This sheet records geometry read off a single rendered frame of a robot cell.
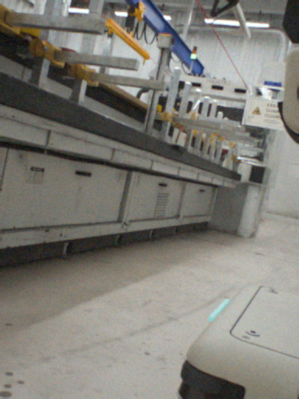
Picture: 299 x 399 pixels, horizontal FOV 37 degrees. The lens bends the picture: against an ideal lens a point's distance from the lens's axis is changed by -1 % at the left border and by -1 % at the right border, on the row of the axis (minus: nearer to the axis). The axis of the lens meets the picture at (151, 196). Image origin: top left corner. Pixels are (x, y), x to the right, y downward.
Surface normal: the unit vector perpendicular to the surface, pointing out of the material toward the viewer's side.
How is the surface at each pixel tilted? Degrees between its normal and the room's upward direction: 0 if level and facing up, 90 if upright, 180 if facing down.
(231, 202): 90
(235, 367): 62
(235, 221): 90
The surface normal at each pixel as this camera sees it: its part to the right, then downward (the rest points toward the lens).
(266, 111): -0.34, -0.02
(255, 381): -0.27, -0.30
